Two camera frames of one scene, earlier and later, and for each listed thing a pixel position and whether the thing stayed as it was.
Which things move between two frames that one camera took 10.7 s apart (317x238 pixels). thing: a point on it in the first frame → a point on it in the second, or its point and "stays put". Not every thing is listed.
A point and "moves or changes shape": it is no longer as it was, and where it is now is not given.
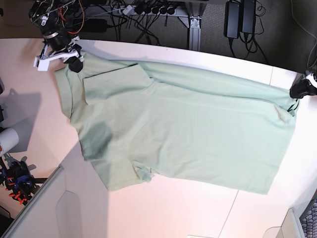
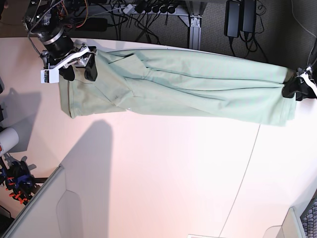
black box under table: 95,25 stays put
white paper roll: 9,139 stays put
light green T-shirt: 133,122 moves or changes shape
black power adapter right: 248,16 stays put
